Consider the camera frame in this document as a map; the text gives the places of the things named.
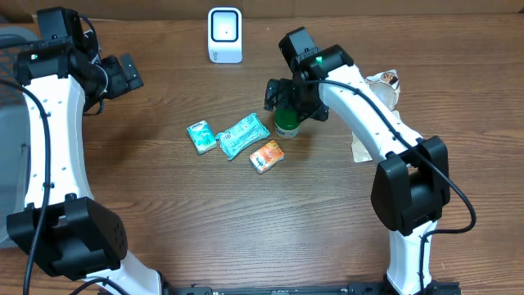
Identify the grey plastic mesh basket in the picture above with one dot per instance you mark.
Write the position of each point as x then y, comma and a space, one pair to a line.
14, 131

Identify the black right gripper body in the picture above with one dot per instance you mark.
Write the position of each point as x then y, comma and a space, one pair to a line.
291, 97

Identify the white barcode scanner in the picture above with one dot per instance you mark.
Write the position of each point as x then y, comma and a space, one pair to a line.
225, 35

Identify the brown bread bag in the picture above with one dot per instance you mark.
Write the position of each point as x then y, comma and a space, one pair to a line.
386, 86

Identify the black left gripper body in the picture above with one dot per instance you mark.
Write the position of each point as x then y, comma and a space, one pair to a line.
118, 83

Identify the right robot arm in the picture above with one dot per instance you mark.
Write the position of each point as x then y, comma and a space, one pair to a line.
409, 188

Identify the teal tissue pack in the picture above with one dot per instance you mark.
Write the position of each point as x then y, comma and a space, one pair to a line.
202, 137

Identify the green lid jar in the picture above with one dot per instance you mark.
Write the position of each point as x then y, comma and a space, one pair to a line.
286, 123

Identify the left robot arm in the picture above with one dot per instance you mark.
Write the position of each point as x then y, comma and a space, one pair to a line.
61, 227

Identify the orange tissue pack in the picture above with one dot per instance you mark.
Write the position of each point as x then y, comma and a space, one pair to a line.
267, 156

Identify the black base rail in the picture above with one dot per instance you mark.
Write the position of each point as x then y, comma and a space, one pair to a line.
270, 291

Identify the teal wet wipes pack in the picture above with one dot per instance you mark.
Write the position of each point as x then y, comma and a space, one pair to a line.
245, 132

